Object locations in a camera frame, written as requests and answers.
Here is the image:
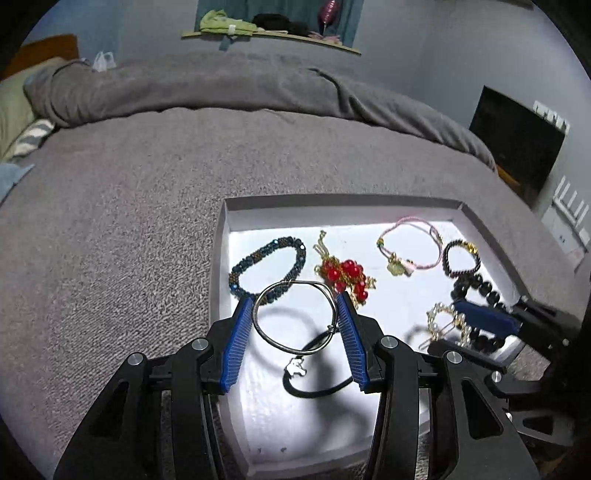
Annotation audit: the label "wooden windowsill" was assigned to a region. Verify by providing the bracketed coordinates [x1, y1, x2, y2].
[181, 28, 362, 56]

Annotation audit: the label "pink cord bracelet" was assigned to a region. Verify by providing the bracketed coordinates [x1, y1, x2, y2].
[376, 216, 444, 278]

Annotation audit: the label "dark blue bead bracelet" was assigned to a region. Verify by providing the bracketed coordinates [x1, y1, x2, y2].
[228, 236, 308, 306]

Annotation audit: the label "wooden headboard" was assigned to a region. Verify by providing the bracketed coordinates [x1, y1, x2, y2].
[4, 34, 79, 79]

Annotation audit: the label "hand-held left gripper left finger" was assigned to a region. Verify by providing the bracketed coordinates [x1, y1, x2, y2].
[53, 295, 254, 480]

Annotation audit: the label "green pillow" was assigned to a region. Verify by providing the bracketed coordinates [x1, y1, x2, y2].
[0, 58, 65, 158]

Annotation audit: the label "small dark bead bracelet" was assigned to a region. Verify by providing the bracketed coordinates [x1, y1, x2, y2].
[442, 240, 482, 278]

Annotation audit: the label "striped pillow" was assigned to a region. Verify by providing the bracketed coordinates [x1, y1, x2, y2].
[7, 117, 57, 160]

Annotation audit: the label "pearl bracelet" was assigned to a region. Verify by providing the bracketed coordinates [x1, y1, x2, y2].
[419, 302, 474, 352]

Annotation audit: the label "grey duvet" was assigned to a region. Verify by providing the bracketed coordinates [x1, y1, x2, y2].
[23, 51, 497, 171]

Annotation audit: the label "grey bed cover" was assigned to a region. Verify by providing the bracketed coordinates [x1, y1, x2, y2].
[0, 106, 591, 480]

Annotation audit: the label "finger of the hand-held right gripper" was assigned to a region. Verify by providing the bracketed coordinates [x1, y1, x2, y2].
[427, 339, 509, 385]
[452, 295, 583, 352]

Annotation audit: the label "white router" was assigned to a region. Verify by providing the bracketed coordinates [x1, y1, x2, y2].
[540, 178, 591, 264]

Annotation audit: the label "red bead gold ornament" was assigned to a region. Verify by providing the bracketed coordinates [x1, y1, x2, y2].
[314, 230, 377, 306]

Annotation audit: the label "silver wire bangle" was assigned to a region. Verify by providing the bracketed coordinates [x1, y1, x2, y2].
[252, 280, 340, 377]

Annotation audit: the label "pink wine glass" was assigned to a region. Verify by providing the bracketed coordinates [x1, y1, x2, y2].
[318, 0, 340, 33]

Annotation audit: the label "black cloth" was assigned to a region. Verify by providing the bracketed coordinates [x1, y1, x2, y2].
[253, 13, 309, 35]

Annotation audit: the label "wooden television stand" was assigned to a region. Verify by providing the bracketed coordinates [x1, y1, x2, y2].
[495, 164, 522, 195]

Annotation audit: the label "grey shallow cardboard box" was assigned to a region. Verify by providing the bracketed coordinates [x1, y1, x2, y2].
[209, 194, 532, 478]

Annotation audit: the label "black hair tie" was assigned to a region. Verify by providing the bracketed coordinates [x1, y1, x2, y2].
[283, 331, 358, 398]

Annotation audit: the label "black television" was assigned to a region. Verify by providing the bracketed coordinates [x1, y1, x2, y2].
[468, 84, 566, 206]

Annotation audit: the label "light blue cloth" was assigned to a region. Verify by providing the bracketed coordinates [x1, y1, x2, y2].
[0, 161, 35, 204]

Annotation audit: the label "green cloth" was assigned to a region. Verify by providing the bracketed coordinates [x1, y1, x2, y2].
[199, 9, 259, 37]

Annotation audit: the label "white wall switches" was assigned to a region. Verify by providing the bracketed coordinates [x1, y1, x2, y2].
[533, 100, 571, 134]

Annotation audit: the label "large dark bead bracelet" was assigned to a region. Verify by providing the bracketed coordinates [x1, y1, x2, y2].
[451, 272, 509, 354]

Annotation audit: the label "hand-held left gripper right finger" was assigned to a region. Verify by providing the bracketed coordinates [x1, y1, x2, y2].
[335, 292, 541, 480]

